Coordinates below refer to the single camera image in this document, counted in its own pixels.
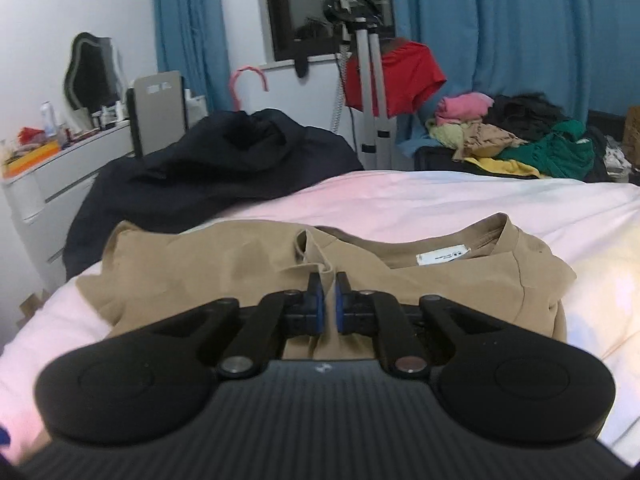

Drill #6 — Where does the green garment in pile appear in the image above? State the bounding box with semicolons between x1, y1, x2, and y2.
496;119;596;180

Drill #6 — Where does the red garment on stand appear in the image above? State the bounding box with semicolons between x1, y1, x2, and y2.
342;39;448;120

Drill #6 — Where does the tan t-shirt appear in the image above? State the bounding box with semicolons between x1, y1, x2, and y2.
77;214;575;360

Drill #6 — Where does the dark navy garment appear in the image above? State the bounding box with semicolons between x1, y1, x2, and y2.
63;108;362;278

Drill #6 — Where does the black garment in pile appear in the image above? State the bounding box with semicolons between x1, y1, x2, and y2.
483;93;610;183

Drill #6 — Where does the pastel bed sheet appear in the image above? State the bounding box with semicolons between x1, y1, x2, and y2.
1;171;639;464

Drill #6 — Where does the right blue curtain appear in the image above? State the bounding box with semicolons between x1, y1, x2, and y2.
393;0;639;154

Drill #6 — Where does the white dresser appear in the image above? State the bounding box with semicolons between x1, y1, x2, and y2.
2;122;134;292

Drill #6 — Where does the wavy frame mirror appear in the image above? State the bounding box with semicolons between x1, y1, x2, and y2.
63;32;127;114

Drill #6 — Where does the blue curtain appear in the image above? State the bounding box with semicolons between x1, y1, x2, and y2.
153;0;232;110
393;0;639;154

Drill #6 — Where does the orange box on dresser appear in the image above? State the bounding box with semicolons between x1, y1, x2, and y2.
2;141;61;179

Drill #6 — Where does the silver garment steamer stand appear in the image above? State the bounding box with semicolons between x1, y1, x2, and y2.
323;0;393;170

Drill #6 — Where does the white spray bottle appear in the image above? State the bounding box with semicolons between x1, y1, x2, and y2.
40;101;58;142

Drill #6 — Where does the left blue curtain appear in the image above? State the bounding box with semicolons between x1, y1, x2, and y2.
153;0;232;110

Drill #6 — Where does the pink garment in pile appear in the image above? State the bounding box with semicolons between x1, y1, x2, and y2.
435;92;495;126

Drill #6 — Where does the grey chair back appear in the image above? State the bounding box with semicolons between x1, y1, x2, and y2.
126;70;188;158

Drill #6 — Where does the beige patterned garment in pile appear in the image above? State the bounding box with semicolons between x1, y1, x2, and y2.
452;122;527;160

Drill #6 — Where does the cardboard box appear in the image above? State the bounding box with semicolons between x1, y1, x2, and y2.
623;105;640;169

